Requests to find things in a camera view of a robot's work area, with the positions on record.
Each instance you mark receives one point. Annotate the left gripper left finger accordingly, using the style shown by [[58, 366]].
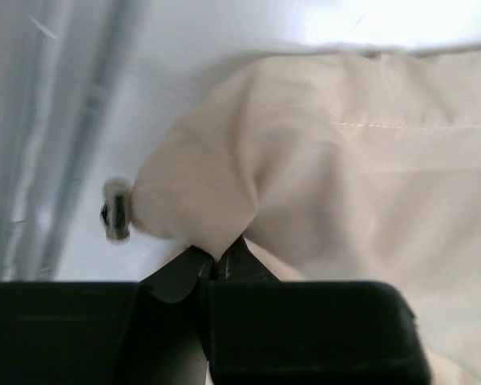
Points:
[[105, 332]]

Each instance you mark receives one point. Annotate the beige trousers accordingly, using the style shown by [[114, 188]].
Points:
[[339, 167]]

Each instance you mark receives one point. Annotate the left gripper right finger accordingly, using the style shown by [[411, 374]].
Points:
[[262, 330]]

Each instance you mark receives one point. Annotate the aluminium left rail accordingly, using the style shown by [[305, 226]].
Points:
[[76, 58]]

